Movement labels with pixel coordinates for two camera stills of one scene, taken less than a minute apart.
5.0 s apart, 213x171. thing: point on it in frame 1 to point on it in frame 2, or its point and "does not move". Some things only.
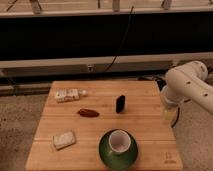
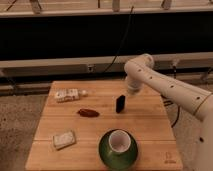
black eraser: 120,104 does not move
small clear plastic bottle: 69,94 does not move
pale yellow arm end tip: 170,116 to 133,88
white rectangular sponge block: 64,140 does not move
